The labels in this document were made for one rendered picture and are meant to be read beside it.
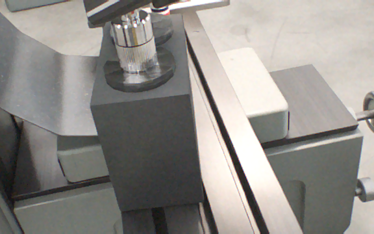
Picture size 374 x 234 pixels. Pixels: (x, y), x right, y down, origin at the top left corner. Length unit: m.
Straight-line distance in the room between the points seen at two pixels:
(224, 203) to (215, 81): 0.31
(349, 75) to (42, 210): 1.98
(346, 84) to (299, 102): 1.45
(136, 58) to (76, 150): 0.45
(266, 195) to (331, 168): 0.51
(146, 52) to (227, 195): 0.24
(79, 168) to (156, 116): 0.47
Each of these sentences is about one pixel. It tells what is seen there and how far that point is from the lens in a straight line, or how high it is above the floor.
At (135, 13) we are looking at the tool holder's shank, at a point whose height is 1.23.
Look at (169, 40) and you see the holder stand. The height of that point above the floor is 1.15.
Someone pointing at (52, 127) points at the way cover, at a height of 0.93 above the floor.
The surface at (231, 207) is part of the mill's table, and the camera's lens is 0.67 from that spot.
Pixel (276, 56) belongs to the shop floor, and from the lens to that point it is 2.86.
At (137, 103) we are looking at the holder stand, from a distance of 0.56.
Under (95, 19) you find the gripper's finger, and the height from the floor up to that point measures 1.34.
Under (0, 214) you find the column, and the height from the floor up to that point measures 0.76.
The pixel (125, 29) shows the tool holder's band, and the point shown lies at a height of 1.22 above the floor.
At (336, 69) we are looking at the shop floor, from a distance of 2.75.
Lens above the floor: 1.47
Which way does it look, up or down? 37 degrees down
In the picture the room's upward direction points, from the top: 8 degrees counter-clockwise
